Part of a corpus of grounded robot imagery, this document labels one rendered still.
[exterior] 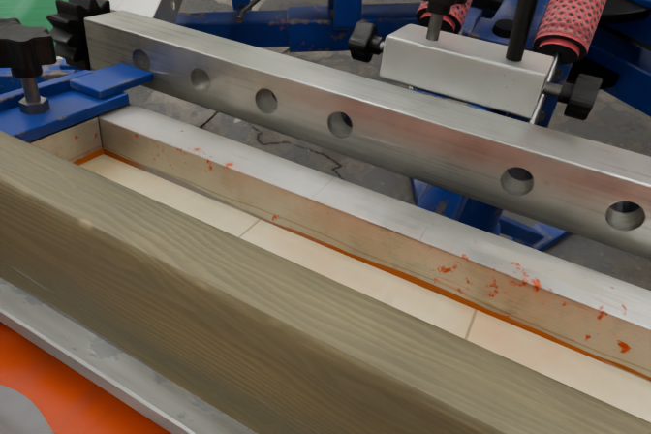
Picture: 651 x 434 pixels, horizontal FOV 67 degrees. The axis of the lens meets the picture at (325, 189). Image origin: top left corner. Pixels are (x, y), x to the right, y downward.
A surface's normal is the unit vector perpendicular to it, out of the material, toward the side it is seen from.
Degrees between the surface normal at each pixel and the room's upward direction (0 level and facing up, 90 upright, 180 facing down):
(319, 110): 75
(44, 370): 15
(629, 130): 0
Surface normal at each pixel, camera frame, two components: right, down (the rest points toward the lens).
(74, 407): 0.11, -0.84
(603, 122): -0.01, -0.70
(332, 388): -0.47, 0.43
